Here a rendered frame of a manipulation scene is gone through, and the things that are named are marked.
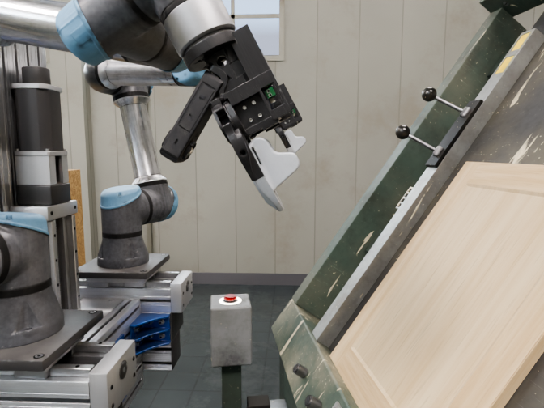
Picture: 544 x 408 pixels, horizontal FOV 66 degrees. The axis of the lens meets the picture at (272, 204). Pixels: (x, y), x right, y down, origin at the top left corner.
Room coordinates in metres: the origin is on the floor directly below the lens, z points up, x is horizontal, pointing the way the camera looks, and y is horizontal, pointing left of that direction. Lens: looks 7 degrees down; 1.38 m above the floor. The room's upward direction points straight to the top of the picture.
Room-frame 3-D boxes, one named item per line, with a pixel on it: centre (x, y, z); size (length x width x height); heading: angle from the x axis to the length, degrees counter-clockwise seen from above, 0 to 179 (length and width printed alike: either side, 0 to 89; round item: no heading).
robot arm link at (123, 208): (1.26, 0.45, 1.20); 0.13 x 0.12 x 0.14; 152
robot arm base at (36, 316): (0.76, 0.48, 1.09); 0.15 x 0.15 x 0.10
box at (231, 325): (1.21, 0.13, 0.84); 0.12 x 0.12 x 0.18; 8
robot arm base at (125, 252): (1.25, 0.46, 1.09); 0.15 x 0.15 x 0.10
